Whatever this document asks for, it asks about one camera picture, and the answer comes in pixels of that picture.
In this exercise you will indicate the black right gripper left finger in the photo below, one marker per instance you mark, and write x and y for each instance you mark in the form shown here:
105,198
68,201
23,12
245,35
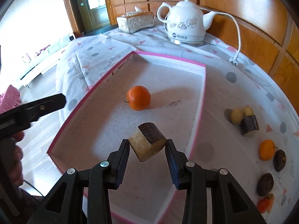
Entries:
82,196

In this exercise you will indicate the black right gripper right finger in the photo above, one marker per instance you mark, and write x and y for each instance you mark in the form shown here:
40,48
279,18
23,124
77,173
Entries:
230,203

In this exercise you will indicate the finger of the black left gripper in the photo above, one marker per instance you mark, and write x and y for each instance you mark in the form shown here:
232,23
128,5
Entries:
19,119

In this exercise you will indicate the cut sugarcane piece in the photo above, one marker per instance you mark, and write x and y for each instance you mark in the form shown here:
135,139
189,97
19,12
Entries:
147,141

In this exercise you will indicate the person's left hand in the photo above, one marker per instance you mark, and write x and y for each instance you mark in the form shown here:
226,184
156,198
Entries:
11,155

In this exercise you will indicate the pink cushion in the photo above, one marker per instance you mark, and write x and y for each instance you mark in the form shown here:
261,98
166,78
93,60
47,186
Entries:
10,99

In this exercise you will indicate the orange carrot piece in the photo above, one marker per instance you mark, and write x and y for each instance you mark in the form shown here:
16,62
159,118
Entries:
265,204

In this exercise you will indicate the dark brown chestnut lower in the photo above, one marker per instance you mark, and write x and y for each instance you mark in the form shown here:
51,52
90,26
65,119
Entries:
265,184

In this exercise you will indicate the dark brown chestnut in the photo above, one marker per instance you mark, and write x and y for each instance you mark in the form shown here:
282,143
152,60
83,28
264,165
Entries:
279,160
265,184

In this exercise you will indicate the white sofa with cushions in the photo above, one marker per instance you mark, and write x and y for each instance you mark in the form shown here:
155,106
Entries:
40,62

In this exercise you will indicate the small orange on cloth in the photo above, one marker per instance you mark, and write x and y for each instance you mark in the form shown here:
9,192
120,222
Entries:
267,150

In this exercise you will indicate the dark brown chestnut upper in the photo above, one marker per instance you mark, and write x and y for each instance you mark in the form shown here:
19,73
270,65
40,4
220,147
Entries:
279,160

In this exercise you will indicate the patterned white tablecloth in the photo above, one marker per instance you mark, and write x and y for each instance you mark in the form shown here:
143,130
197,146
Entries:
219,142

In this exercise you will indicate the yellow-green small fruit front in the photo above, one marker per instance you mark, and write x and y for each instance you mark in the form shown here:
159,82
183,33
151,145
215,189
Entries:
236,116

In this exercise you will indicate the yellow-green small fruit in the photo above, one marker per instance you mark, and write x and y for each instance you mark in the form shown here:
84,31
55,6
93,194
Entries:
236,116
248,111

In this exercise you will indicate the yellow-green small fruit back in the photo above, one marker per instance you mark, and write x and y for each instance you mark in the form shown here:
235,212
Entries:
248,111

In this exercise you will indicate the large orange in tray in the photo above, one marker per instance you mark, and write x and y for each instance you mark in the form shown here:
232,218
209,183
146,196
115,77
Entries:
138,98

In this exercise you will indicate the pink-edged shallow tray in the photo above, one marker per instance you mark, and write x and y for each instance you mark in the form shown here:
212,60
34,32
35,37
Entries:
103,118

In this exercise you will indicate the wooden door with window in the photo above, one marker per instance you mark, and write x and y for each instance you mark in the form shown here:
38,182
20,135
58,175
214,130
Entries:
90,14

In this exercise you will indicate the ornate cream tissue box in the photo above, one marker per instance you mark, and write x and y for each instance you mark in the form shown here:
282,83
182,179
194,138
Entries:
136,20

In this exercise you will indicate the white ceramic electric kettle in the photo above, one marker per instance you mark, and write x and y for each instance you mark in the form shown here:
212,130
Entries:
185,22

